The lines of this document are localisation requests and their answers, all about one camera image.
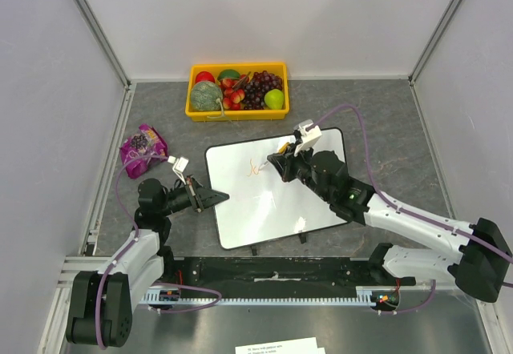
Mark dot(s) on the green red mango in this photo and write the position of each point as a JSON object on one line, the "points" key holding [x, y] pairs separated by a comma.
{"points": [[228, 73]]}

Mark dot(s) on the yellow plastic fruit tray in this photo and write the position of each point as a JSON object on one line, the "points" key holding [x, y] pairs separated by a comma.
{"points": [[246, 70]]}

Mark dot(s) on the white whiteboard black frame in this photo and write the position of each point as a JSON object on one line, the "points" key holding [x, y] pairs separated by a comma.
{"points": [[261, 207]]}

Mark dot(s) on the red lychee cluster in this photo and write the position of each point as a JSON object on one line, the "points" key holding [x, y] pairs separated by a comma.
{"points": [[233, 94]]}

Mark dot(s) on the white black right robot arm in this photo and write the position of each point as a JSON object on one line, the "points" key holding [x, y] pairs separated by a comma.
{"points": [[473, 256]]}

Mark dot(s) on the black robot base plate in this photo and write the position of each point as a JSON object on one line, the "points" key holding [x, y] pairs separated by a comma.
{"points": [[279, 278]]}

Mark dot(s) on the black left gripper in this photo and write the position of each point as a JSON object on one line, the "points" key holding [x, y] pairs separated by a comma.
{"points": [[202, 198]]}

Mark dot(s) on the red apple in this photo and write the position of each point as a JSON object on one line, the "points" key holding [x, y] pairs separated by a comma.
{"points": [[205, 76]]}

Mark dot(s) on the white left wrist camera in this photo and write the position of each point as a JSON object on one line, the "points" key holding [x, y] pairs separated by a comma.
{"points": [[179, 165]]}

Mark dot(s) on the dark red grape bunch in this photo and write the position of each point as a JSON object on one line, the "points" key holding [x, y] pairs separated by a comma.
{"points": [[260, 84]]}

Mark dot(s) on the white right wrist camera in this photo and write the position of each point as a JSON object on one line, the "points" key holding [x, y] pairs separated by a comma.
{"points": [[306, 134]]}

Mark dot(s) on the green pear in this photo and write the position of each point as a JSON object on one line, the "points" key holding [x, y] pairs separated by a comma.
{"points": [[274, 99]]}

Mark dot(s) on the white paper sheet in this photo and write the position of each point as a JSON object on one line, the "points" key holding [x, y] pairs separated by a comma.
{"points": [[297, 346]]}

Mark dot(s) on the purple snack bag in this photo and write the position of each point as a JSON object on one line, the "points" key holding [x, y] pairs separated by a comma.
{"points": [[141, 150]]}

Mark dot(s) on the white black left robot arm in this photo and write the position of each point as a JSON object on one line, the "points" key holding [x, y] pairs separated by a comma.
{"points": [[103, 300]]}

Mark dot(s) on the green striped melon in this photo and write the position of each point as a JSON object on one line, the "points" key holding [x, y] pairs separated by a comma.
{"points": [[206, 96]]}

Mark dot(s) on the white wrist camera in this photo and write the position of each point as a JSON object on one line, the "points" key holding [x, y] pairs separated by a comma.
{"points": [[179, 165], [306, 134]]}

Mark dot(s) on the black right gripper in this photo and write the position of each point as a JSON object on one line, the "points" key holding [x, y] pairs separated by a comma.
{"points": [[289, 166]]}

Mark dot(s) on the white marker pen orange tip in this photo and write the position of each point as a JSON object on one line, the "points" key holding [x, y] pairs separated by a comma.
{"points": [[280, 151]]}

